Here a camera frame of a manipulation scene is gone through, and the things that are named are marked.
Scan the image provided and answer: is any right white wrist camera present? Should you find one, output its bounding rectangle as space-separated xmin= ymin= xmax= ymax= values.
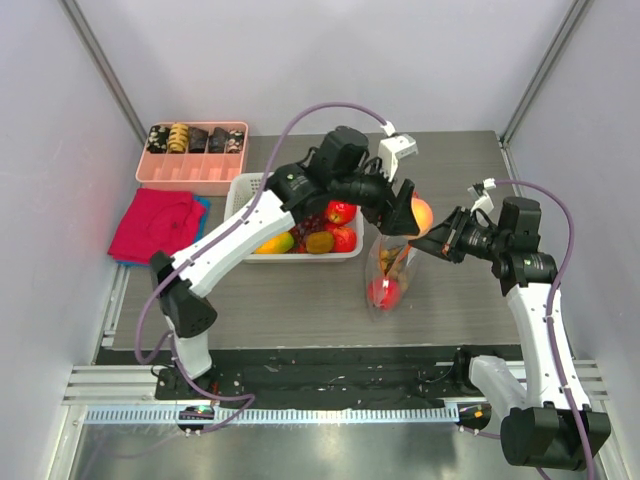
xmin=467 ymin=178 xmax=496 ymax=214

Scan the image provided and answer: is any brown longan bunch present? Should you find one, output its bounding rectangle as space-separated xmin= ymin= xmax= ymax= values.
xmin=378 ymin=246 xmax=409 ymax=292

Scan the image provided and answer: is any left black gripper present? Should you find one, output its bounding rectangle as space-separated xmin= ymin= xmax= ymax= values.
xmin=331 ymin=157 xmax=419 ymax=236

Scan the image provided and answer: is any brown kiwi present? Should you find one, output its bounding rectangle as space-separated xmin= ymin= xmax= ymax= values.
xmin=305 ymin=231 xmax=335 ymax=255

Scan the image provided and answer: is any red apple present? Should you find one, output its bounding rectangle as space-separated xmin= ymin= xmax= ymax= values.
xmin=332 ymin=225 xmax=358 ymax=253
xmin=367 ymin=277 xmax=402 ymax=311
xmin=325 ymin=201 xmax=358 ymax=225

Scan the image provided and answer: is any dark sushi piece one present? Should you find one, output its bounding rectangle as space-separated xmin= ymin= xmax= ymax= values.
xmin=146 ymin=125 xmax=170 ymax=154

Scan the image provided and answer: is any magenta folded cloth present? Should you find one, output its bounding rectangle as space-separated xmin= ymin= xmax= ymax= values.
xmin=108 ymin=187 xmax=208 ymax=265

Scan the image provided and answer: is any blue folded cloth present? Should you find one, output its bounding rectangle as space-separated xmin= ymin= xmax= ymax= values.
xmin=113 ymin=196 xmax=212 ymax=266

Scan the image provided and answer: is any dark sushi piece two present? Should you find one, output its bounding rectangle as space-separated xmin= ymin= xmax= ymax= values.
xmin=207 ymin=127 xmax=229 ymax=154

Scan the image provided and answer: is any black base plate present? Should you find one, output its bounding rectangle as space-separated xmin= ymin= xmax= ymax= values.
xmin=94 ymin=344 xmax=526 ymax=409

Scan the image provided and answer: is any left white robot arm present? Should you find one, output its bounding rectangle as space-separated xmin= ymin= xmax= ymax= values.
xmin=151 ymin=126 xmax=420 ymax=399

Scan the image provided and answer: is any dark sushi piece three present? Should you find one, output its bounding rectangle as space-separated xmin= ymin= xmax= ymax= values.
xmin=225 ymin=129 xmax=246 ymax=154

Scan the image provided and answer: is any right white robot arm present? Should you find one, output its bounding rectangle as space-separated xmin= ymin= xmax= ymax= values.
xmin=411 ymin=197 xmax=611 ymax=471

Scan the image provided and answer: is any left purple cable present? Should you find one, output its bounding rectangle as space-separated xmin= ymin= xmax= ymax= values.
xmin=133 ymin=102 xmax=396 ymax=435

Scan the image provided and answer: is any pink divided tray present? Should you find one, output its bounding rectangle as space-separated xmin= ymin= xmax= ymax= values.
xmin=136 ymin=121 xmax=249 ymax=196

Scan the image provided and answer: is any white slotted cable duct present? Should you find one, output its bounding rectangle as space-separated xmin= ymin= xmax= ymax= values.
xmin=84 ymin=404 xmax=459 ymax=425

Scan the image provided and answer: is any clear zip top bag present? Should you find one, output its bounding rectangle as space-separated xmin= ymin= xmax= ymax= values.
xmin=364 ymin=234 xmax=421 ymax=322

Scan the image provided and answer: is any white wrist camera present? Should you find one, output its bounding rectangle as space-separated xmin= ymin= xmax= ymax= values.
xmin=377 ymin=121 xmax=418 ymax=182
xmin=467 ymin=178 xmax=496 ymax=214

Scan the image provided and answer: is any yellow spiral pastry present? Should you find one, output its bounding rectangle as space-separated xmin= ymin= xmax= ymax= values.
xmin=167 ymin=123 xmax=189 ymax=154

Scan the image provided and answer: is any dark cake piece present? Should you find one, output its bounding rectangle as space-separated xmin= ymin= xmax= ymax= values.
xmin=187 ymin=126 xmax=209 ymax=153

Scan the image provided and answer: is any white plastic basket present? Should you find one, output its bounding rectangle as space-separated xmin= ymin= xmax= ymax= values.
xmin=223 ymin=172 xmax=364 ymax=264

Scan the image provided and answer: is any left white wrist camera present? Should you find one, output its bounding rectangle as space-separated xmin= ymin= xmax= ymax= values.
xmin=377 ymin=121 xmax=418 ymax=182

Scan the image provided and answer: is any peach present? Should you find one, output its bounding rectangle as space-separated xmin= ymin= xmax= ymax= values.
xmin=411 ymin=197 xmax=434 ymax=238

